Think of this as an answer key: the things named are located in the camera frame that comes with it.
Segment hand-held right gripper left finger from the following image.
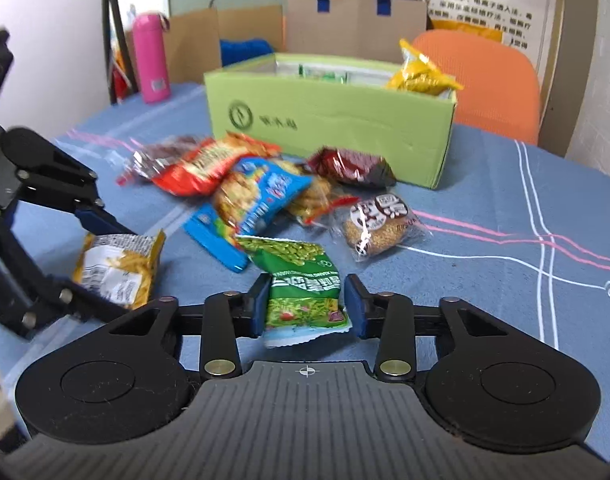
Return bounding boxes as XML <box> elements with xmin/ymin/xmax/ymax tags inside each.
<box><xmin>102</xmin><ymin>272</ymin><xmax>274</xmax><ymax>382</ymax></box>

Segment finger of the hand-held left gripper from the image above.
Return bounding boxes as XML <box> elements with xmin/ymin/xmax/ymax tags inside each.
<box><xmin>0</xmin><ymin>204</ymin><xmax>132</xmax><ymax>342</ymax></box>
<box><xmin>0</xmin><ymin>127</ymin><xmax>136</xmax><ymax>237</ymax></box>

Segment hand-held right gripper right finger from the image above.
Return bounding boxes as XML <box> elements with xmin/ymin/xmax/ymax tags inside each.
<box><xmin>343</xmin><ymin>273</ymin><xmax>516</xmax><ymax>383</ymax></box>

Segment green pea snack packet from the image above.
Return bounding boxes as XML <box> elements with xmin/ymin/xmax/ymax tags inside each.
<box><xmin>235</xmin><ymin>234</ymin><xmax>350</xmax><ymax>350</ymax></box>

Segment yellow packet with white label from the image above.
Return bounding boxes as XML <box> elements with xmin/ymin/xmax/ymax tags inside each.
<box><xmin>72</xmin><ymin>230</ymin><xmax>166</xmax><ymax>311</ymax></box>

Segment light green cardboard box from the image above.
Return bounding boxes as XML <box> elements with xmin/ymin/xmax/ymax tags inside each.
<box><xmin>203</xmin><ymin>52</ymin><xmax>458</xmax><ymax>191</ymax></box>

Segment yellow snack bag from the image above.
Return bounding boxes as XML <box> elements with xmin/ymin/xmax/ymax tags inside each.
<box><xmin>385</xmin><ymin>39</ymin><xmax>464</xmax><ymax>96</ymax></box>

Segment clear packet of dark red snacks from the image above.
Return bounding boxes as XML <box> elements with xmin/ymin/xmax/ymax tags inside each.
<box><xmin>116</xmin><ymin>135</ymin><xmax>210</xmax><ymax>186</ymax></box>

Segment clear packet of golden snacks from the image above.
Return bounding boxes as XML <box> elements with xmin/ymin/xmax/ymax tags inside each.
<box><xmin>285</xmin><ymin>177</ymin><xmax>360</xmax><ymax>228</ymax></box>

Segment round sesame cake packet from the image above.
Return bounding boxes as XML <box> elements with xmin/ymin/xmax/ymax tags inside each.
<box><xmin>332</xmin><ymin>191</ymin><xmax>433</xmax><ymax>263</ymax></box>

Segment red snack packet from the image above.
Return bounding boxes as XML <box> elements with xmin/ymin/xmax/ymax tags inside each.
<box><xmin>152</xmin><ymin>132</ymin><xmax>280</xmax><ymax>198</ymax></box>

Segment blue snack packet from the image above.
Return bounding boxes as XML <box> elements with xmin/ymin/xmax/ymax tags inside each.
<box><xmin>183</xmin><ymin>156</ymin><xmax>313</xmax><ymax>273</ymax></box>

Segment black tripod stand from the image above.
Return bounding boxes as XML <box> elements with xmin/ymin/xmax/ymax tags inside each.
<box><xmin>102</xmin><ymin>0</ymin><xmax>140</xmax><ymax>106</ymax></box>

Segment blue striped tablecloth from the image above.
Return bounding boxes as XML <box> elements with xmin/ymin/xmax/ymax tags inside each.
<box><xmin>0</xmin><ymin>82</ymin><xmax>610</xmax><ymax>463</ymax></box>

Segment dark red foil packet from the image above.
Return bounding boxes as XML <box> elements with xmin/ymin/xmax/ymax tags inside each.
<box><xmin>305</xmin><ymin>146</ymin><xmax>398</xmax><ymax>190</ymax></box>

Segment pink water bottle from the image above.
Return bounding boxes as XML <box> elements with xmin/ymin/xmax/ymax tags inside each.
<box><xmin>132</xmin><ymin>12</ymin><xmax>172</xmax><ymax>105</ymax></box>

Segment brown cardboard box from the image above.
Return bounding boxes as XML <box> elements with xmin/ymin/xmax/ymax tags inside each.
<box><xmin>166</xmin><ymin>5</ymin><xmax>286</xmax><ymax>86</ymax></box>

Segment blue object in cardboard box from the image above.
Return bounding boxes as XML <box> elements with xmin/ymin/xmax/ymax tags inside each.
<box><xmin>220</xmin><ymin>37</ymin><xmax>276</xmax><ymax>67</ymax></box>

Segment green and white packet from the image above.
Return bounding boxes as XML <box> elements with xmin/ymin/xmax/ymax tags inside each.
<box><xmin>297</xmin><ymin>62</ymin><xmax>350</xmax><ymax>86</ymax></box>

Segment orange chair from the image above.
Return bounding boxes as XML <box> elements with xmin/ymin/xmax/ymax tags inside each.
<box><xmin>412</xmin><ymin>30</ymin><xmax>542</xmax><ymax>147</ymax></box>

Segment brown paper bag blue handles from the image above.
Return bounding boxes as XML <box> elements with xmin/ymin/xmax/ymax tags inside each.
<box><xmin>284</xmin><ymin>0</ymin><xmax>430</xmax><ymax>63</ymax></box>

